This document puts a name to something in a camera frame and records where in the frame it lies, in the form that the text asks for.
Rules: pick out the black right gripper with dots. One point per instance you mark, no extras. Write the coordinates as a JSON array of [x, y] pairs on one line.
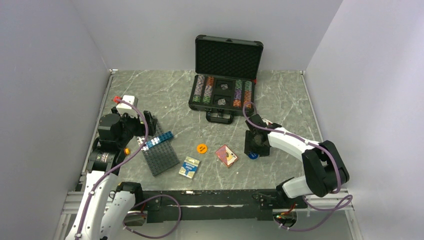
[[249, 146]]

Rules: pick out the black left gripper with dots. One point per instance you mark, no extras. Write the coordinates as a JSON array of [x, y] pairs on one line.
[[141, 130]]

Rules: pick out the blue small blind button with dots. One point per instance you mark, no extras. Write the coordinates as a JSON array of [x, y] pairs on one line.
[[252, 155]]

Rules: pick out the red playing card deck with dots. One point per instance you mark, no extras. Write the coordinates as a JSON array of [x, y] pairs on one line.
[[226, 155]]

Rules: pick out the orange big blind button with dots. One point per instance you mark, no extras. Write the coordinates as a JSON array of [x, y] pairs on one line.
[[202, 148]]

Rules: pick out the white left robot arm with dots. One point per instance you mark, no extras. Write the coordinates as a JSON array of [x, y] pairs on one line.
[[95, 220]]

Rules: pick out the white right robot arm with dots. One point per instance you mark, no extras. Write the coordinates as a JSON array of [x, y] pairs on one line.
[[323, 167]]

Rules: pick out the black poker set case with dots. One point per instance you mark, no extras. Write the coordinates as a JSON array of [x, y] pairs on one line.
[[227, 60]]

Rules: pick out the light blue lego brick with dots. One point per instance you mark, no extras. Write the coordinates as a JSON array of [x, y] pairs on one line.
[[153, 142]]

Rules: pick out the dark teal lego brick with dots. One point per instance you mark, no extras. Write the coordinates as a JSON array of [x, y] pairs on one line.
[[165, 136]]

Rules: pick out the dark grey lego baseplate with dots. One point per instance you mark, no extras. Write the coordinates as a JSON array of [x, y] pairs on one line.
[[160, 157]]

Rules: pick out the crumpled plastic wrap lower slot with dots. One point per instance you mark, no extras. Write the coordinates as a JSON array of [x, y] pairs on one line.
[[221, 102]]

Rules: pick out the blue playing card deck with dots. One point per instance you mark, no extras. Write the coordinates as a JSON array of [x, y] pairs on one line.
[[189, 167]]

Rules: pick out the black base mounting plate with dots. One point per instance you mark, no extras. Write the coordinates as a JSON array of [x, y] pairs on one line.
[[190, 205]]

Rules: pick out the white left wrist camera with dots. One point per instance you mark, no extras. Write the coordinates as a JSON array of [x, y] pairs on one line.
[[125, 105]]

